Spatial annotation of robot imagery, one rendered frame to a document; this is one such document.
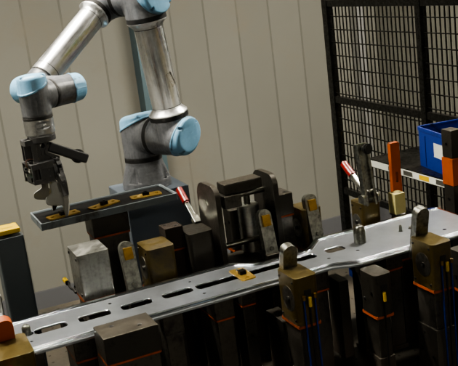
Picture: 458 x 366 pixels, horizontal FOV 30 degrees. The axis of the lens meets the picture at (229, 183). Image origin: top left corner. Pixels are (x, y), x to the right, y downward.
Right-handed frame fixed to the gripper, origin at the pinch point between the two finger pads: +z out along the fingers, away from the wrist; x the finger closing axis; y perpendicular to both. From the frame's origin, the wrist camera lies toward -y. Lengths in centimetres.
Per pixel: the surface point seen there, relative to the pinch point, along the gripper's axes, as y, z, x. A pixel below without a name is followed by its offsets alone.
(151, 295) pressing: -7.0, 17.7, 31.4
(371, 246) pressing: -62, 18, 47
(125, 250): -6.7, 8.7, 20.8
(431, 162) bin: -117, 12, 15
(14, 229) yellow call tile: 13.3, 1.9, -0.1
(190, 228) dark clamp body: -27.9, 9.8, 15.7
